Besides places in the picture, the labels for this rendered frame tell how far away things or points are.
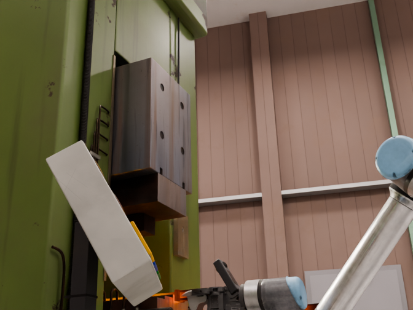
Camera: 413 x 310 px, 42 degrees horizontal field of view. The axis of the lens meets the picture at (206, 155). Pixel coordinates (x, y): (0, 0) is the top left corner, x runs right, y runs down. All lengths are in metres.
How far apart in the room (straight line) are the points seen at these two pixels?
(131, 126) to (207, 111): 7.55
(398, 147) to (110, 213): 0.76
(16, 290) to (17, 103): 0.56
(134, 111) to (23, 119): 0.36
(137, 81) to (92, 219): 0.88
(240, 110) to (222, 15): 1.81
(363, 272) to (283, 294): 0.23
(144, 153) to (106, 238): 0.72
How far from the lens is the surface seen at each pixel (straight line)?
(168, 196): 1.75
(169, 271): 2.01
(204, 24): 2.68
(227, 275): 1.64
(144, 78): 1.82
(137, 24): 2.16
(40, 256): 1.46
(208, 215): 8.60
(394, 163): 1.42
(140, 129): 1.74
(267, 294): 1.56
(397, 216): 1.57
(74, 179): 1.06
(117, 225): 1.02
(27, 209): 1.53
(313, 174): 8.55
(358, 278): 1.60
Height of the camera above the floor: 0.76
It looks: 23 degrees up
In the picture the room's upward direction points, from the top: 2 degrees counter-clockwise
